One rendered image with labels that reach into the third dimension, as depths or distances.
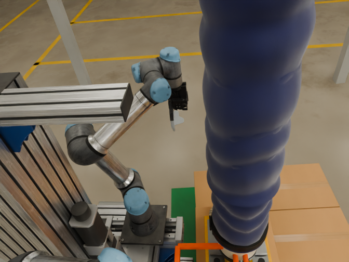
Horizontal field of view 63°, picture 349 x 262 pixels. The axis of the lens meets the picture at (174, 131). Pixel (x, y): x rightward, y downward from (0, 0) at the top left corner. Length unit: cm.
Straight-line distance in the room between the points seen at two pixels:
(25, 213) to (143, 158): 248
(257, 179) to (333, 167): 251
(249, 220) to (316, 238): 115
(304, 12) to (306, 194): 184
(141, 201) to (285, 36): 102
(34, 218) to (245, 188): 60
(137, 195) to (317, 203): 137
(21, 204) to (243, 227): 69
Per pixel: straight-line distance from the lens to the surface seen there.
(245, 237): 113
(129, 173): 143
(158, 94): 97
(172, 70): 112
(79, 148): 110
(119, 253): 63
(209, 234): 146
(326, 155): 340
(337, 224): 224
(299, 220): 218
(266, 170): 81
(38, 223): 94
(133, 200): 138
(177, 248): 131
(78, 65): 400
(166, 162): 318
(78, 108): 63
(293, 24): 58
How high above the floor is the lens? 237
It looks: 42 degrees down
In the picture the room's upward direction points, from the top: 9 degrees counter-clockwise
